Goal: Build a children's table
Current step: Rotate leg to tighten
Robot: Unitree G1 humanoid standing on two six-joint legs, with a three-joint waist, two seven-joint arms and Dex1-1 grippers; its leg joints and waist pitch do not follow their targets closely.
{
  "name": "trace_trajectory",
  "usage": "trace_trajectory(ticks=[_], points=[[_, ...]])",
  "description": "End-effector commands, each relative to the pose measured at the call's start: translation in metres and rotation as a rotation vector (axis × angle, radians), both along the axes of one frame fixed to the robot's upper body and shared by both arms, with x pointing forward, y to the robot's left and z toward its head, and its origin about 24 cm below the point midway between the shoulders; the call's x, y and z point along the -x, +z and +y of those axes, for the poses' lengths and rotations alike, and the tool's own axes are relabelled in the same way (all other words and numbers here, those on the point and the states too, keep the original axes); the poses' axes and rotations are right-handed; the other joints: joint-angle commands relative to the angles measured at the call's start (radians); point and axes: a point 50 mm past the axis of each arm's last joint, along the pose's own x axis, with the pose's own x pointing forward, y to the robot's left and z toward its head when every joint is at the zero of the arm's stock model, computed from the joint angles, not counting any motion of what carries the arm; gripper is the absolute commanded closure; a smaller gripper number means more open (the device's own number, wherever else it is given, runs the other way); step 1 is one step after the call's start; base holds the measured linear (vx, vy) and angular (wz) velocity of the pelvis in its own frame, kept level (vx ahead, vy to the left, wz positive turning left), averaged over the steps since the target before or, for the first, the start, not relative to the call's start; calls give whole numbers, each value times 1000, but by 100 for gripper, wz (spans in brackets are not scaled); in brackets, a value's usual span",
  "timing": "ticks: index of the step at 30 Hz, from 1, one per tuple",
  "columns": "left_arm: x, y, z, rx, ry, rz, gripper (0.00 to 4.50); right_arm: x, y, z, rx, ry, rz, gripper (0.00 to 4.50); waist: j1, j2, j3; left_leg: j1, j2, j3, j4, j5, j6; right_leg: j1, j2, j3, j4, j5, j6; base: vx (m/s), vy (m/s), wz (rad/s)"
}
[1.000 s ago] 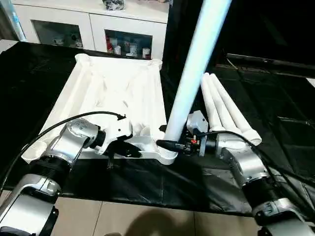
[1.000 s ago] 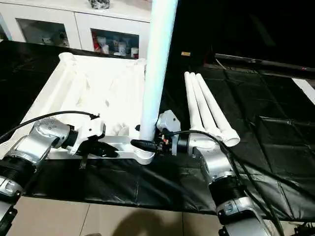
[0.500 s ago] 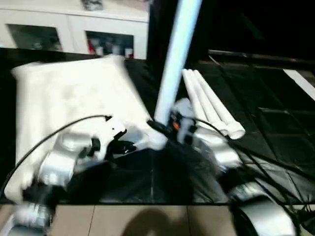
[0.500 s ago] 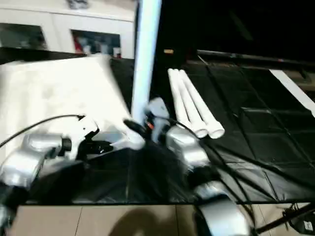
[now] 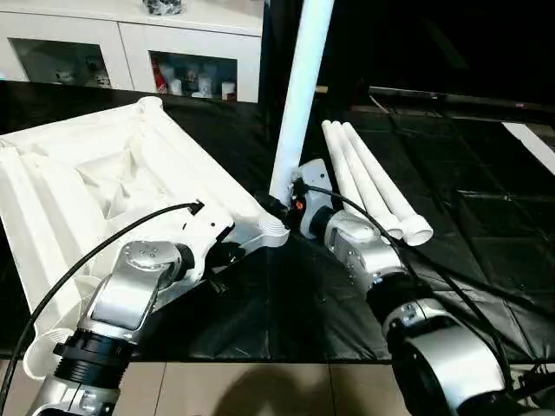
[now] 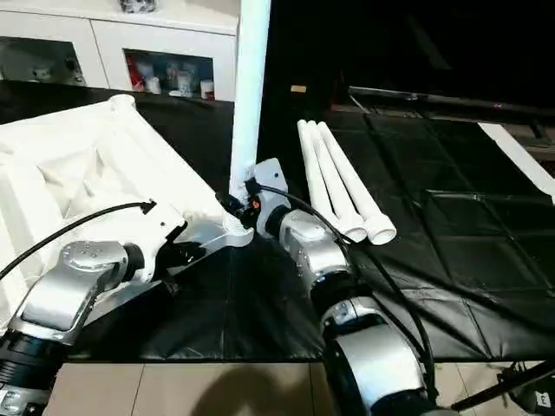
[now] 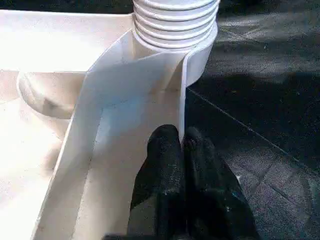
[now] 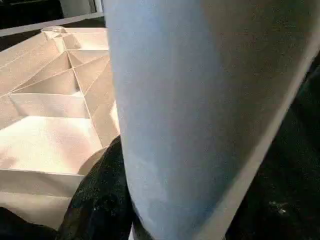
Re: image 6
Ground white plastic table leg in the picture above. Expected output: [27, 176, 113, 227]
[297, 120, 341, 222]
[306, 120, 368, 244]
[317, 121, 398, 246]
[230, 0, 271, 202]

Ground white plastic table top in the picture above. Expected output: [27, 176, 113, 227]
[0, 94, 255, 326]

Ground red bottle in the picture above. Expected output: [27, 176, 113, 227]
[127, 56, 147, 92]

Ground black work mat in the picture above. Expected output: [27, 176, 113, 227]
[0, 80, 555, 363]

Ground white glass-door cabinet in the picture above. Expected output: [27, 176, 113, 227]
[0, 0, 239, 103]

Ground grey crumpled object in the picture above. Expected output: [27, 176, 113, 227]
[121, 0, 159, 13]

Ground white flat strip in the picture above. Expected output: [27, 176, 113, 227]
[480, 123, 555, 202]

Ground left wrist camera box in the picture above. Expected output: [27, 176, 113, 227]
[130, 204, 187, 283]

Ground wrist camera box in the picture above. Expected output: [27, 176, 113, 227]
[130, 204, 187, 283]
[245, 159, 283, 209]

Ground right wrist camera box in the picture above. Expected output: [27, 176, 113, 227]
[245, 159, 283, 209]

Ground dark long rail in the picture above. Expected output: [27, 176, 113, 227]
[347, 85, 555, 118]

